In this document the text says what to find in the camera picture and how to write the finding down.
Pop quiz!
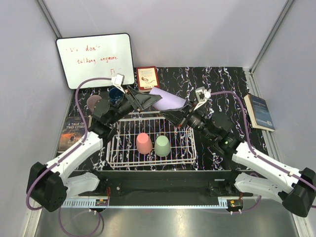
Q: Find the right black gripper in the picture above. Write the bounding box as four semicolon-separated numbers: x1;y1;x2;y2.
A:
160;100;215;141

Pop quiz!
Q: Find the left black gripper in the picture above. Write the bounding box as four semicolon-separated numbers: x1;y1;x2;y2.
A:
109;86;162;125

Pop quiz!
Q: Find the lavender plastic cup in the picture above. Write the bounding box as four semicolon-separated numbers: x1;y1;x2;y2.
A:
149;87;186;111

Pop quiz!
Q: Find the dark blue mug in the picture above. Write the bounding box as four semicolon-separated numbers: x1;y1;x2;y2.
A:
109;87;124;105

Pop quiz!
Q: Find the white wire dish rack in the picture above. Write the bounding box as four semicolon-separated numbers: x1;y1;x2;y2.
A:
106;114;197;169

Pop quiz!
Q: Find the mauve ceramic mug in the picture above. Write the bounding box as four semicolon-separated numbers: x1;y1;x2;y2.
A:
86;95;102;112

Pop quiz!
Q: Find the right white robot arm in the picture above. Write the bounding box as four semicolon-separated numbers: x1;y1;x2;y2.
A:
160;104;316;217

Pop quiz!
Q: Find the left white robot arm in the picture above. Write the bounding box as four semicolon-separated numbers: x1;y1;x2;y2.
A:
26;87;161;212

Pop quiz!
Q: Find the black marbled table mat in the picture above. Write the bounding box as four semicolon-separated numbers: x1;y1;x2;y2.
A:
66;67;268;171

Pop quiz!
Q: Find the red and cream book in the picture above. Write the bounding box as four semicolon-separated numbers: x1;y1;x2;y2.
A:
136;66;160;92

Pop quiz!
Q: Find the light green plastic cup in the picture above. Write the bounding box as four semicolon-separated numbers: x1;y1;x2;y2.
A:
154;135;171;157

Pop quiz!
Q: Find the pink plastic cup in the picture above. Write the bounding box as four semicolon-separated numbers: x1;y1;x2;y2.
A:
136;133;153;155

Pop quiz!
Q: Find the white dry-erase board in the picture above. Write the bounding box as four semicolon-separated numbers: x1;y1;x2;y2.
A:
56;33;135;89

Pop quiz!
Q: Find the Tale of Two Cities book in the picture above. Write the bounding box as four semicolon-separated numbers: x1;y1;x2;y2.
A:
57;116;85;154

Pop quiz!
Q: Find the blue paperback book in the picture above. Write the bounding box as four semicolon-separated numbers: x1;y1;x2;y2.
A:
244;94;275;132

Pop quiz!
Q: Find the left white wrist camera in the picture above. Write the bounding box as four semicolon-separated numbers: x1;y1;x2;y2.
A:
111;74;125;94

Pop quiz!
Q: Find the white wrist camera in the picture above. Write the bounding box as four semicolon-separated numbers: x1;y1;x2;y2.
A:
194;86;211;110
111;74;125;94

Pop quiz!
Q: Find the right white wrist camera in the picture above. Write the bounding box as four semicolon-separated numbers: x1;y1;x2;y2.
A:
194;86;211;110

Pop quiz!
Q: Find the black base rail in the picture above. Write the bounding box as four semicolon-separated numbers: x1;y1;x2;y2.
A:
78;169;254;207

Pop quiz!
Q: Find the white slotted cable duct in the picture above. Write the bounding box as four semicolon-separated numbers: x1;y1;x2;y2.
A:
62;198;109;208

